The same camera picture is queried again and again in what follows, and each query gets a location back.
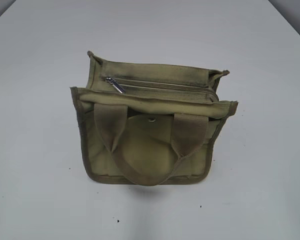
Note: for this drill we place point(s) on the silver metal zipper pull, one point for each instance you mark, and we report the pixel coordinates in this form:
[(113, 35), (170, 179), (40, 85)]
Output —
[(116, 85)]

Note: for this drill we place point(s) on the olive yellow canvas bag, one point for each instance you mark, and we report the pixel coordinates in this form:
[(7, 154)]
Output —
[(162, 131)]

